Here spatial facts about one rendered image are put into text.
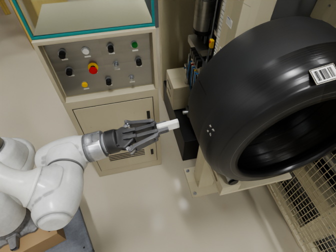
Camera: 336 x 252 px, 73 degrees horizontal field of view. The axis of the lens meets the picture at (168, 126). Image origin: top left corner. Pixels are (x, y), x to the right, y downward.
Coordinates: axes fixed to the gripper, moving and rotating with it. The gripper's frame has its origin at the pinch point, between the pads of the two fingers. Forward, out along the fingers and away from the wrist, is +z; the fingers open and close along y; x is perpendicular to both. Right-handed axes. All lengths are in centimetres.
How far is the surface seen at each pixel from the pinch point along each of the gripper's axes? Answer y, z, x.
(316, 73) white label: -10.1, 36.5, -17.0
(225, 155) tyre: -12.2, 14.6, 6.5
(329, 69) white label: -10.3, 39.7, -17.1
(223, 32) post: 37.2, 32.9, -2.7
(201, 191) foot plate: 24, 15, 127
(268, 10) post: 27, 45, -13
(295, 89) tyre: -11.0, 31.7, -14.3
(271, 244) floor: -25, 51, 134
